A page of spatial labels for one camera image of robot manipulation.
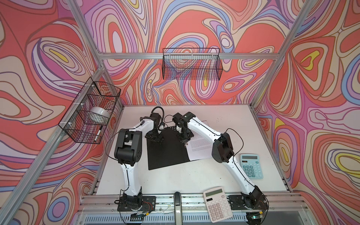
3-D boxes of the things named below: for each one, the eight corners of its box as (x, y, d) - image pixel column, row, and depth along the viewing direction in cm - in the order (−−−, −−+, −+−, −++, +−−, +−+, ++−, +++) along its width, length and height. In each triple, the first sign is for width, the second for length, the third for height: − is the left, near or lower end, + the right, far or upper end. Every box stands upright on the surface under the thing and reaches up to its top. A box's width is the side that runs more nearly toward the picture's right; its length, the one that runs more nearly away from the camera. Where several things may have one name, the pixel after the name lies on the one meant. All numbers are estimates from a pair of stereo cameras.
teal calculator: (243, 178, 84) (246, 176, 81) (237, 156, 94) (239, 153, 91) (263, 178, 84) (266, 176, 81) (255, 156, 94) (257, 153, 91)
